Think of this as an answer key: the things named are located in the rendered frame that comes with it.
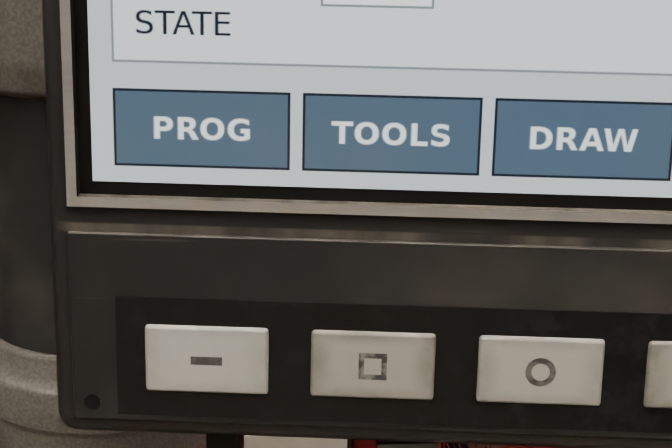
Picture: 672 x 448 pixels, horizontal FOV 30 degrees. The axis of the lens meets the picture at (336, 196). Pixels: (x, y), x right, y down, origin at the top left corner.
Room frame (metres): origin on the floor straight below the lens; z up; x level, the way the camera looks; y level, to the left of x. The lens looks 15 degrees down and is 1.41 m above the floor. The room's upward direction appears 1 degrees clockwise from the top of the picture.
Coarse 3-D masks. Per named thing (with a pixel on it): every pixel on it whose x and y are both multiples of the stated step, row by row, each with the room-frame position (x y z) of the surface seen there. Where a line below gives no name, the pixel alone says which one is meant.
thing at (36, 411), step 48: (0, 0) 0.47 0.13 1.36; (0, 48) 0.47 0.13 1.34; (0, 96) 0.49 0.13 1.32; (0, 144) 0.49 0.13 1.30; (0, 192) 0.49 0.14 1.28; (48, 192) 0.48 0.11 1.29; (0, 240) 0.49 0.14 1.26; (48, 240) 0.48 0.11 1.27; (0, 288) 0.49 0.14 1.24; (48, 288) 0.48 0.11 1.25; (0, 336) 0.49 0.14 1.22; (48, 336) 0.48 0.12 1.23; (0, 384) 0.48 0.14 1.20; (48, 384) 0.47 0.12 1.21; (0, 432) 0.49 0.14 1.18; (48, 432) 0.47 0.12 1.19; (96, 432) 0.47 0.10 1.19; (144, 432) 0.47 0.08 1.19
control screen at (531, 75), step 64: (128, 0) 0.36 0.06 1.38; (192, 0) 0.36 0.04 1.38; (256, 0) 0.36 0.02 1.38; (320, 0) 0.36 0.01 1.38; (448, 0) 0.35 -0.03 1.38; (512, 0) 0.35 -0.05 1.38; (576, 0) 0.35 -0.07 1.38; (640, 0) 0.35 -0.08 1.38; (128, 64) 0.36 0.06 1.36; (192, 64) 0.36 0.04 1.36; (256, 64) 0.36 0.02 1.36; (320, 64) 0.36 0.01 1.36; (384, 64) 0.35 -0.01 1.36; (448, 64) 0.35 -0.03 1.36; (512, 64) 0.35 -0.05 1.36; (576, 64) 0.35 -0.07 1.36; (640, 64) 0.35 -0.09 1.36; (128, 128) 0.36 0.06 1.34; (192, 128) 0.36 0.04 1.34; (256, 128) 0.36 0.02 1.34; (320, 128) 0.36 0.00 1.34; (384, 128) 0.35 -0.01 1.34; (448, 128) 0.35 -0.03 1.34; (512, 128) 0.35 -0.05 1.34; (576, 128) 0.35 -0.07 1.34; (640, 128) 0.35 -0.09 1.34; (512, 192) 0.35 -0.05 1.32; (576, 192) 0.35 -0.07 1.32; (640, 192) 0.35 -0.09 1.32
